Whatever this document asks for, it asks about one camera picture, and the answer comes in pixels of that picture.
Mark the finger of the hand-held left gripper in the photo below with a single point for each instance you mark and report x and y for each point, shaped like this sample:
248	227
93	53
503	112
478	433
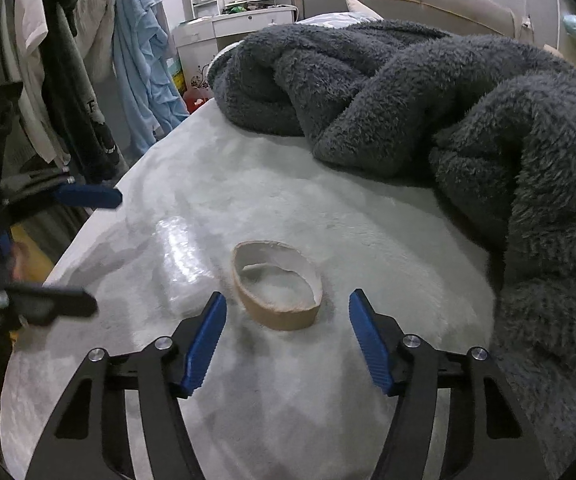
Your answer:
90	196
52	302

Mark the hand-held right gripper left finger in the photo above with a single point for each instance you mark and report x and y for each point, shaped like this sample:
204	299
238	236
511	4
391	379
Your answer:
200	350

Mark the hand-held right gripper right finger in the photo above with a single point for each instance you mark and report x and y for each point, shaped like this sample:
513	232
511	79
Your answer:
373	345

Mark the white hanging shirt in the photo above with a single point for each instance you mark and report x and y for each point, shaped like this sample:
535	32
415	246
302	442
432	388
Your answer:
27	60

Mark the yellow floor item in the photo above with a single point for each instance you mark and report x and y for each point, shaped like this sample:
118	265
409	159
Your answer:
17	234

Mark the black hanging garment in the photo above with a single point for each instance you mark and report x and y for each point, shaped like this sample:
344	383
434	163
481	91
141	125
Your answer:
75	95

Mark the clear plastic bag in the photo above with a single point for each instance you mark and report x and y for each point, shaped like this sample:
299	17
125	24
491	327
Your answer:
182	255

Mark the red box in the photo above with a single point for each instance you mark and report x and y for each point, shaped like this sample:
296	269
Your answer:
195	98

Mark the light blue hanging garment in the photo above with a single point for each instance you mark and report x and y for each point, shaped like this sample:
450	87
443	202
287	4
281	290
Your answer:
142	60

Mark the white dressing table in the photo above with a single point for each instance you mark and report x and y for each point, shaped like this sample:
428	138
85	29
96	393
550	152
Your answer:
202	40

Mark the dark grey fleece blanket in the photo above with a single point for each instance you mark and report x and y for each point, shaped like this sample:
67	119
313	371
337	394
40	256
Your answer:
443	110

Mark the pale pillow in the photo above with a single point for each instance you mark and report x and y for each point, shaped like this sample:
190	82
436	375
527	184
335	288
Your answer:
360	7

